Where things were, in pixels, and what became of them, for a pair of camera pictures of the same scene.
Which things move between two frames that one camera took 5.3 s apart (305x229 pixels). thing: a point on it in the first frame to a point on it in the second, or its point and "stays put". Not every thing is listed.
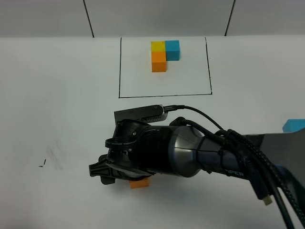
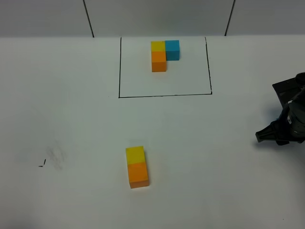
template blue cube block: [172, 50] stays put
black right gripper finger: [102, 168] to [275, 131]
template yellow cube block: [157, 46] stays put
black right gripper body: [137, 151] to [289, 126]
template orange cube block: [158, 61] stays put
